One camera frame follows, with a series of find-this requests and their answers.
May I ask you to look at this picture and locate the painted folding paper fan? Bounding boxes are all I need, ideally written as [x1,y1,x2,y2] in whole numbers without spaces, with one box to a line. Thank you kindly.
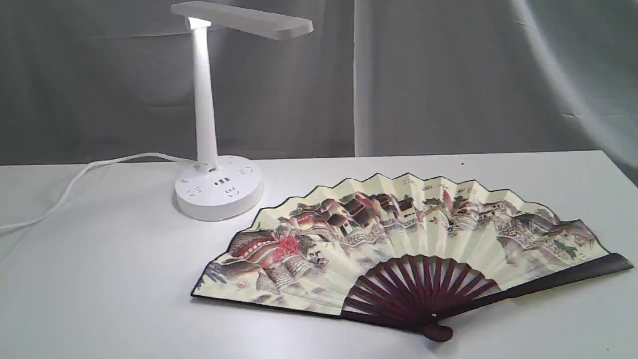
[191,173,633,342]

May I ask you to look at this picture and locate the white desk lamp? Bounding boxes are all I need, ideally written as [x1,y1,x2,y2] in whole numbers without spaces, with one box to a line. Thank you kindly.
[171,1,313,222]

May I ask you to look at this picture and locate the grey backdrop curtain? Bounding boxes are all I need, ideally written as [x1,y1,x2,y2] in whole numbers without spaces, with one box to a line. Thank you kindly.
[0,0,638,182]

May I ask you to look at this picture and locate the white lamp power cable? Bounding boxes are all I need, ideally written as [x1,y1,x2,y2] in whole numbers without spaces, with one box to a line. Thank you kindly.
[0,152,196,231]

